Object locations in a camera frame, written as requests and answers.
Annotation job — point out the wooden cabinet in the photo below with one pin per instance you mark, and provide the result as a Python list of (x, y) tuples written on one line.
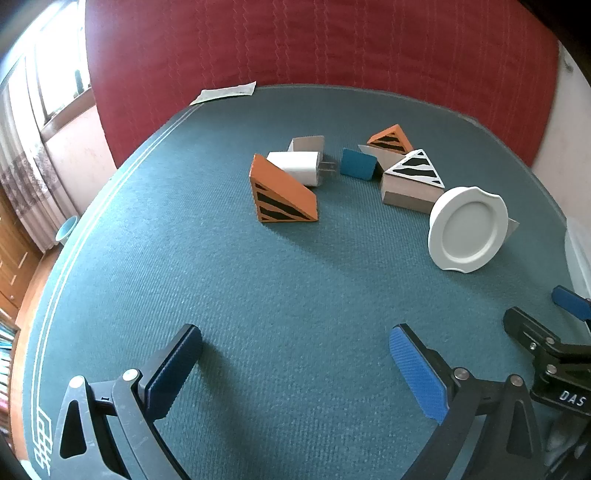
[(14, 258)]

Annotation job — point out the beige cardboard wedge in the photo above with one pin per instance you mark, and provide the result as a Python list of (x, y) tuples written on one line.
[(371, 156)]

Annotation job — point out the white striped wedge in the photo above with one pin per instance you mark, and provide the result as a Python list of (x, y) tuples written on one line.
[(411, 180)]

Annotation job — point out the small orange striped wedge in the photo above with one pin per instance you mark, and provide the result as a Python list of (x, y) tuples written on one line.
[(391, 138)]

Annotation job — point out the window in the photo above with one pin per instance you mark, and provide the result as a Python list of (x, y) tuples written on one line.
[(60, 60)]

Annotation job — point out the large orange striped wedge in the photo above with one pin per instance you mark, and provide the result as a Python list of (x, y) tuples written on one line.
[(281, 191)]

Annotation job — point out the row of books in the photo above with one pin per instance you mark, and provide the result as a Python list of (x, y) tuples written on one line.
[(5, 350)]

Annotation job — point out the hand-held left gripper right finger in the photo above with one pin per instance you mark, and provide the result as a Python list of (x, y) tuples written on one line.
[(418, 374)]

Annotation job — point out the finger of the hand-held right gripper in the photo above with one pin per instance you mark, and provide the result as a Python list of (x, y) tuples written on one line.
[(526, 325), (572, 301)]

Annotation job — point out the white plate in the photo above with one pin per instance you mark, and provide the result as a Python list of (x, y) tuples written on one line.
[(466, 228)]

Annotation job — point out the patterned curtain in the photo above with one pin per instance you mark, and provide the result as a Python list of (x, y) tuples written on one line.
[(23, 184)]

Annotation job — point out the white paper slip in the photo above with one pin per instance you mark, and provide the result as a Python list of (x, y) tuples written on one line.
[(224, 93)]

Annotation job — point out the blue block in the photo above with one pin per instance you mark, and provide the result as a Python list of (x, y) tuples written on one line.
[(358, 164)]

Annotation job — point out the brown wooden block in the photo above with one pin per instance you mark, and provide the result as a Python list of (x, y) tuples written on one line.
[(511, 228)]

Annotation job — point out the white charger plug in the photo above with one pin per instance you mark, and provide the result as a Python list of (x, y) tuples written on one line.
[(298, 167)]

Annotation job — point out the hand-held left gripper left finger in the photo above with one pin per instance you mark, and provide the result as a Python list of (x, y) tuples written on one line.
[(175, 364)]

